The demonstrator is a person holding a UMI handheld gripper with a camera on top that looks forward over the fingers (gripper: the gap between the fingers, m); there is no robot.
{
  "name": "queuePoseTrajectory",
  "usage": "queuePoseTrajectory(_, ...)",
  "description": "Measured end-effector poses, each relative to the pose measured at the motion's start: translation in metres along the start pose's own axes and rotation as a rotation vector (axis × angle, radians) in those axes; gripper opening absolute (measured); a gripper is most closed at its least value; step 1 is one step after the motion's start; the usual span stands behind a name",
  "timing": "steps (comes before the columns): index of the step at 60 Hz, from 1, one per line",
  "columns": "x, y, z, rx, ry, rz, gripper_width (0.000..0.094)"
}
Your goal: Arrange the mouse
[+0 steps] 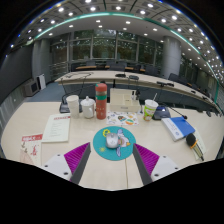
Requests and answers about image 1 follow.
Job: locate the blue and white book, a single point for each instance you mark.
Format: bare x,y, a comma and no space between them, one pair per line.
178,128

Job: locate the white floor appliance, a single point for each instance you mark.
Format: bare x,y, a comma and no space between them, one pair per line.
31,87

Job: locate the white lidded mug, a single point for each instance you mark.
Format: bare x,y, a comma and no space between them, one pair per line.
88,108

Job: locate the ceiling lights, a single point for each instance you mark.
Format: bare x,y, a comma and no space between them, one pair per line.
126,21

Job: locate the green cartoon paper cup with straw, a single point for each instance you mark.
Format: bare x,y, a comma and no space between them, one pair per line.
150,111

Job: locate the red and white leaflet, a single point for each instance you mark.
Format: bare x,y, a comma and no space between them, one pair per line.
30,150

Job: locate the colourful sticker sheet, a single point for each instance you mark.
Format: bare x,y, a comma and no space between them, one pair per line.
123,118

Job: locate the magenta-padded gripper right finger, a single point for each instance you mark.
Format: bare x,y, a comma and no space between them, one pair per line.
163,167

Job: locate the dark conference chairs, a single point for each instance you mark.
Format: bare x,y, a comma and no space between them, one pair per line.
116,66

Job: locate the white printed card, red header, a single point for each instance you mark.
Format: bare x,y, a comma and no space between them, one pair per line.
56,128

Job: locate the round teal cartoon mouse pad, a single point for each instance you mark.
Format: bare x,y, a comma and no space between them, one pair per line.
100,146

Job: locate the white paper sheet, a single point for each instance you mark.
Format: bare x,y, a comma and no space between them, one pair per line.
201,141

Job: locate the black handheld microphone, yellow band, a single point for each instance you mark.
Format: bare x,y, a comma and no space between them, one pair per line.
192,141

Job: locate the beige compartment box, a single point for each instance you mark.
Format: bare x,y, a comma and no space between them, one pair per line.
123,101

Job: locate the stack of white paper cups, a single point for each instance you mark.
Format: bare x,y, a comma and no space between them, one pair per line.
73,106

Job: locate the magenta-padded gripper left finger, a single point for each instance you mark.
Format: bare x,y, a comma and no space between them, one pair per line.
56,166

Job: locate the silver computer mouse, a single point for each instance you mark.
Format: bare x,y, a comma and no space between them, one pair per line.
112,140

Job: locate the red bottle with green band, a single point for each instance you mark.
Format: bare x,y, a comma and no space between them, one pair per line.
101,103

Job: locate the long curved conference desk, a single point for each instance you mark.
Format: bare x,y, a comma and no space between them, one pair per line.
100,77

